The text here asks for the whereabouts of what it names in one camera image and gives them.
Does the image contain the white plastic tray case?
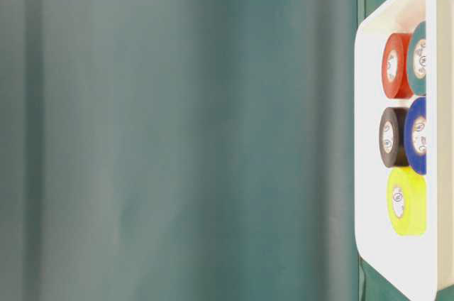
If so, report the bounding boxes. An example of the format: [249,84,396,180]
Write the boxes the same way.
[354,0,453,300]

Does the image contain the yellow tape roll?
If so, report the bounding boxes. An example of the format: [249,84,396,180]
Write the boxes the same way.
[387,167,426,236]

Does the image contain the red tape roll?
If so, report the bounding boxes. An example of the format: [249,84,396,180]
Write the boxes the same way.
[381,33,413,99]

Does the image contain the black tape roll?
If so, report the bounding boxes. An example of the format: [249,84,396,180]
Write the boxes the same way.
[379,107,409,168]

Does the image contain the green table cloth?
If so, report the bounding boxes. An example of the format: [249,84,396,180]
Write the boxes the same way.
[1,0,404,300]

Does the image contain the blue tape roll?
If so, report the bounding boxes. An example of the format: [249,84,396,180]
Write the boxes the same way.
[404,97,428,175]

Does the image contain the teal tape roll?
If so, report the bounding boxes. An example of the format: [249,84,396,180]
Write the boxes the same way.
[406,21,428,96]

